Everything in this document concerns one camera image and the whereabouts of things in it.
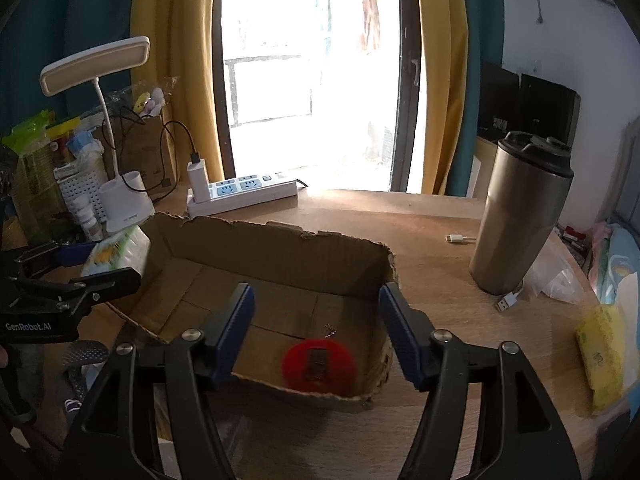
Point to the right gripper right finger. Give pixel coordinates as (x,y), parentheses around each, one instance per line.
(520,434)

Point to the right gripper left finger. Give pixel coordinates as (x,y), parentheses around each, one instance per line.
(114,435)

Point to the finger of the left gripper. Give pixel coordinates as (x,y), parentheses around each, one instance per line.
(95,284)
(34,262)

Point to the white tissue pack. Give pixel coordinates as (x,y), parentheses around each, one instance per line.
(127,249)

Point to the green snack bag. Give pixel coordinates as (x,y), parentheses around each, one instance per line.
(35,194)

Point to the white perforated basket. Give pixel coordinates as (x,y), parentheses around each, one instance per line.
(80,186)

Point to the white desk lamp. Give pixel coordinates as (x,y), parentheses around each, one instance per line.
(125,200)

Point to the yellow tissue pack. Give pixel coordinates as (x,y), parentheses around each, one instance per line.
(609,356)

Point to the white charger adapter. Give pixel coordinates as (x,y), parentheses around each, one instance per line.
(198,176)

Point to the clear plastic bag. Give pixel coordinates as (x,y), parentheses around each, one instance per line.
(553,275)

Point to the red round object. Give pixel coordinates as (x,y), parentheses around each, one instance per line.
(321,365)

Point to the brown cardboard box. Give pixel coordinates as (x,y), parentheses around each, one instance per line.
(306,285)

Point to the white power strip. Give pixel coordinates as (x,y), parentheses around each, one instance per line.
(242,192)

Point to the steel travel mug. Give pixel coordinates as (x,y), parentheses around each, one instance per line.
(527,191)

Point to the yellow left curtain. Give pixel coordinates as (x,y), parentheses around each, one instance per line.
(180,32)

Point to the yellow curtain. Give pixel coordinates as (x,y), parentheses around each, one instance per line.
(445,45)
(180,32)

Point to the black monitor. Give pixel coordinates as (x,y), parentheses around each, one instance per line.
(526,103)

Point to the yellow right curtain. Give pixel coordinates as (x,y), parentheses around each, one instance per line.
(445,45)

